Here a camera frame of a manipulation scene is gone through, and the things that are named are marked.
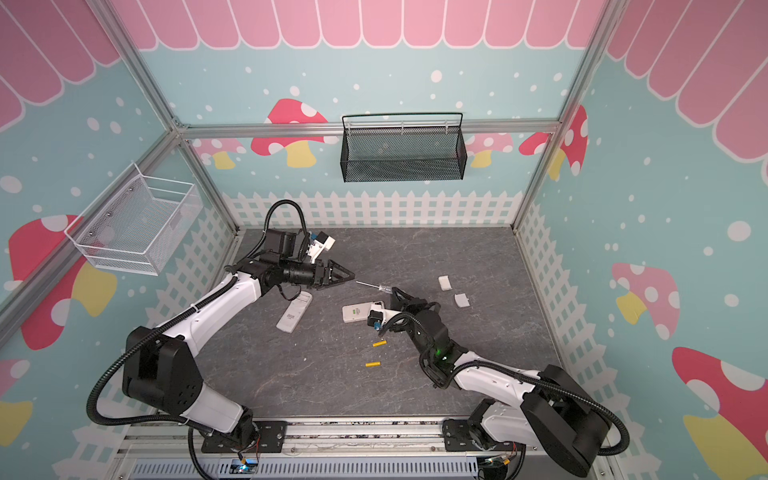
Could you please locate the white remote control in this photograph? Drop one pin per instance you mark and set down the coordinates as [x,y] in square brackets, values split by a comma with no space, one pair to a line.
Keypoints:
[294,312]
[356,312]

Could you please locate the white battery cover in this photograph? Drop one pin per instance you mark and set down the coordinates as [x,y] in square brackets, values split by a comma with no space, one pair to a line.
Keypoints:
[444,283]
[461,300]

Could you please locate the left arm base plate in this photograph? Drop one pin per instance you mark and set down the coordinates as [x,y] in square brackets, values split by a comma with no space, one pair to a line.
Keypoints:
[261,436]

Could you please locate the black wire mesh basket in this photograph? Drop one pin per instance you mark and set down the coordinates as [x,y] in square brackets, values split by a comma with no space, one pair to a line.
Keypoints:
[401,147]

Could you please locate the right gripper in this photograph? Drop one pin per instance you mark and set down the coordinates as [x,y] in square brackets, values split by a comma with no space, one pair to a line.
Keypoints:
[411,309]

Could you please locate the white vented cable duct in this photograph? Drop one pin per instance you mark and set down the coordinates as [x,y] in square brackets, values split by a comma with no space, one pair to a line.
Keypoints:
[345,468]

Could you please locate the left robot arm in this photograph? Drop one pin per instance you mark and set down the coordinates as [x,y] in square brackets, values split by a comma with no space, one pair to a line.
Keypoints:
[163,373]

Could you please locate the clear handle screwdriver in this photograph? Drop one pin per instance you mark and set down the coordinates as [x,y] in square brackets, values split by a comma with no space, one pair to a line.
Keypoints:
[379,287]

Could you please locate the aluminium mounting rail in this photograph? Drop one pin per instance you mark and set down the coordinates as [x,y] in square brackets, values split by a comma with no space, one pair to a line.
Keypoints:
[306,437]

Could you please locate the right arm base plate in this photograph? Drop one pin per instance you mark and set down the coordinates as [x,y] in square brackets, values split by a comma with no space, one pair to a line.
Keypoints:
[461,435]

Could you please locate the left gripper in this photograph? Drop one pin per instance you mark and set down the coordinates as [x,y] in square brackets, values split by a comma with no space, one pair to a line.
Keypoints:
[323,275]

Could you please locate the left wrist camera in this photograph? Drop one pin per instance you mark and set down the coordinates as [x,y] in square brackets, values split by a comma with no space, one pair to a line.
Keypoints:
[318,244]

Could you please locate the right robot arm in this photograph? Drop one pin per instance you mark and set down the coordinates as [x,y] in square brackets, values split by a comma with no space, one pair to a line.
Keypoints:
[545,409]

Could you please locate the white wire mesh basket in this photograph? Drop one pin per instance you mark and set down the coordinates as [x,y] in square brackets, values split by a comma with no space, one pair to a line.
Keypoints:
[137,224]

